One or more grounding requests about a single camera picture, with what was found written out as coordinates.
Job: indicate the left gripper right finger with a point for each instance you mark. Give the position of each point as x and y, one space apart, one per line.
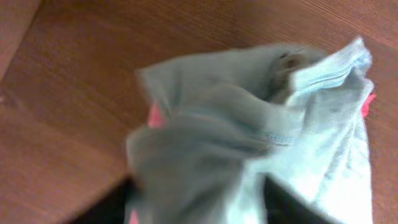
284 208

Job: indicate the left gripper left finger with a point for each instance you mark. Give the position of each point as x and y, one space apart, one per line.
109 209

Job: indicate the grey t-shirt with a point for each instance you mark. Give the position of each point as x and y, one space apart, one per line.
271 73

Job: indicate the folded salmon pink shirt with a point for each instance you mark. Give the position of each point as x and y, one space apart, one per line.
155 116

